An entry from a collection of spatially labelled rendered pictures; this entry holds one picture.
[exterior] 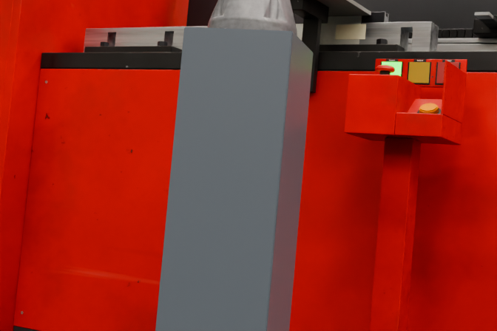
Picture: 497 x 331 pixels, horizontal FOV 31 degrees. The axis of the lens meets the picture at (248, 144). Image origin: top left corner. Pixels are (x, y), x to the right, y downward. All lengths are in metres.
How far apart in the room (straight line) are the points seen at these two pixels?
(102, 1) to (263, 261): 1.61
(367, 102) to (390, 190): 0.18
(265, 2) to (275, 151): 0.25
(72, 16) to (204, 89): 1.35
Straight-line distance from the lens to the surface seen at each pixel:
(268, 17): 1.45
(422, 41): 2.18
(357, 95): 1.81
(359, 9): 2.19
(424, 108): 1.83
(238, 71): 1.41
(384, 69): 1.86
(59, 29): 2.68
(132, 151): 2.37
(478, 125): 1.98
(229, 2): 1.47
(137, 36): 2.57
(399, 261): 1.81
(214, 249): 1.40
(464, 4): 2.74
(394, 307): 1.82
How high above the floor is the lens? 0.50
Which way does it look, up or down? 4 degrees up
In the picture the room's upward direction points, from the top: 5 degrees clockwise
